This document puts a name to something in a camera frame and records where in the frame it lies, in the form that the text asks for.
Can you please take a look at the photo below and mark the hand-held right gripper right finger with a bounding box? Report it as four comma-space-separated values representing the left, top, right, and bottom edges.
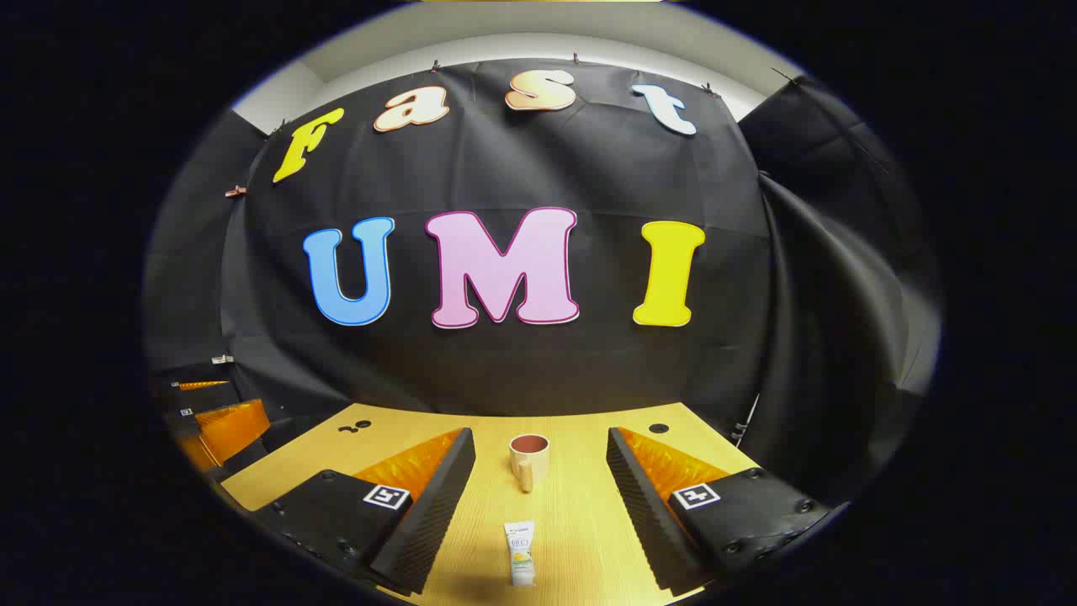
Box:
606, 426, 834, 597

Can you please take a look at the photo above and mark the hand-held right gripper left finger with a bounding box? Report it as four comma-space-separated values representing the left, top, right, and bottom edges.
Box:
252, 427, 477, 597

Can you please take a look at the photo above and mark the white toothpaste tube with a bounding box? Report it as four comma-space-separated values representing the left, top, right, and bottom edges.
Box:
504, 521, 537, 587

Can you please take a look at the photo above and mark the beige cup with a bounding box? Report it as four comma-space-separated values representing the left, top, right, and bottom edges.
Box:
509, 434, 550, 493

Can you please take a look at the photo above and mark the wooden desktop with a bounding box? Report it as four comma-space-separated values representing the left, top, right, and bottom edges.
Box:
220, 402, 762, 606

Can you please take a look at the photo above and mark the black backdrop cloth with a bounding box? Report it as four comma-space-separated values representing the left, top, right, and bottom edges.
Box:
143, 57, 943, 506

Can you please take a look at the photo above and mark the white cable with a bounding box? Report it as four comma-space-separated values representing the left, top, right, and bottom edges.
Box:
730, 391, 763, 444

